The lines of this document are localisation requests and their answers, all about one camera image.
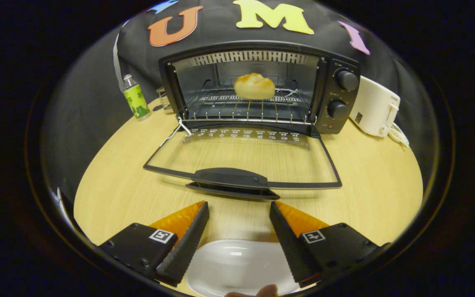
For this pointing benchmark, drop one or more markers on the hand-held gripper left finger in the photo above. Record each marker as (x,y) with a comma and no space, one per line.
(186,247)

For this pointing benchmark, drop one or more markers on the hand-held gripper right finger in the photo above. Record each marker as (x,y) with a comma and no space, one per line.
(289,243)

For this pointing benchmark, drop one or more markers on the black toaster oven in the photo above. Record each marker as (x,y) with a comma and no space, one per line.
(340,95)

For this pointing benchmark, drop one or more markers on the golden bread roll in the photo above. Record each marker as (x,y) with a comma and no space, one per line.
(254,86)

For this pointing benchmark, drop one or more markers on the white pop-up toaster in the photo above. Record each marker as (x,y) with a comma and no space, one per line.
(371,107)

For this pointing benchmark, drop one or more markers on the white plate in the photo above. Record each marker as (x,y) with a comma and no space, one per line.
(237,268)

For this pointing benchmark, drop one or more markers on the green label water bottle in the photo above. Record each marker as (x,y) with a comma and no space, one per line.
(135,101)

